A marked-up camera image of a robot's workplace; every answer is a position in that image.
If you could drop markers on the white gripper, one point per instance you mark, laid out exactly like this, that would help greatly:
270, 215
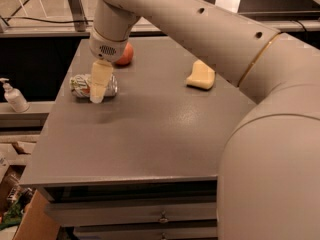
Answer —
104, 48

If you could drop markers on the silver green 7up can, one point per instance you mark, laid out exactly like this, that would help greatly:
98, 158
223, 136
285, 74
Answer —
80, 86

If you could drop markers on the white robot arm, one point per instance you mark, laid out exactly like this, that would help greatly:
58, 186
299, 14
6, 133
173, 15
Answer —
269, 173

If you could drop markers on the red apple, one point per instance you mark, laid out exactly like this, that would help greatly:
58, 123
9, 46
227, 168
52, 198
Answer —
127, 56

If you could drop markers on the grey side shelf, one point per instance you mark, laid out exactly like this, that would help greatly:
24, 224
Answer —
35, 116

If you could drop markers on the white pump lotion bottle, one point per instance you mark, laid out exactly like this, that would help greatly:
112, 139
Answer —
14, 97

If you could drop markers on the yellow sponge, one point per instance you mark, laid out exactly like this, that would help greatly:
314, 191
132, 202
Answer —
202, 76

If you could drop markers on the grey lower drawer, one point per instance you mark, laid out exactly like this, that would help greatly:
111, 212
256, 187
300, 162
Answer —
196, 230

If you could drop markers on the grey drawer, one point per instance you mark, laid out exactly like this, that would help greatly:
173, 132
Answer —
129, 212
196, 230

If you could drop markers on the grey upper drawer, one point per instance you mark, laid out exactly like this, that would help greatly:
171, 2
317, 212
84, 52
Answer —
129, 212

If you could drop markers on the brown cardboard box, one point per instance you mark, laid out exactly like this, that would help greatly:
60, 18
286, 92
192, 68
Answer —
36, 225

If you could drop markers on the green clutter item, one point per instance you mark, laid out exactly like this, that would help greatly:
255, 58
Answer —
12, 217

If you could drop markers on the metal railing frame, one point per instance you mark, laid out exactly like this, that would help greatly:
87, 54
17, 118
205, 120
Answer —
286, 15

